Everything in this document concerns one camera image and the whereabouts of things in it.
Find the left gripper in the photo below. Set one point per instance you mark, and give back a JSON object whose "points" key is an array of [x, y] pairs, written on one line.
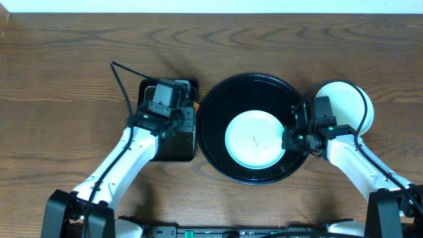
{"points": [[187, 114]]}

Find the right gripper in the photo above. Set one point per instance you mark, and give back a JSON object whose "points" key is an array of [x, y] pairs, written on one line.
{"points": [[288, 142]]}

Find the light blue plate top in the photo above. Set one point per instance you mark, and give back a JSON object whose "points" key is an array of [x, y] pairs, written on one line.
{"points": [[253, 139]]}

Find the green orange sponge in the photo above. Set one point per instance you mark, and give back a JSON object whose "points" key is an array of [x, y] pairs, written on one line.
{"points": [[196, 106]]}

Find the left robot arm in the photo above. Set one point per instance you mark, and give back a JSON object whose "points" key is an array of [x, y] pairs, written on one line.
{"points": [[89, 209]]}

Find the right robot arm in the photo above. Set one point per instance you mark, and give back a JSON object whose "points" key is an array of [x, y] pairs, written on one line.
{"points": [[394, 204]]}

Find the black rectangular tray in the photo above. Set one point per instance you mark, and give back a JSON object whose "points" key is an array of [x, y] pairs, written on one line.
{"points": [[173, 146]]}

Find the black round tray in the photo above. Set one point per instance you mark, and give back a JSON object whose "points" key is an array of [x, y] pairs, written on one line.
{"points": [[237, 94]]}

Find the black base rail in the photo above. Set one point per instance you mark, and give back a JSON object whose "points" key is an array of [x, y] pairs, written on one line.
{"points": [[219, 232]]}

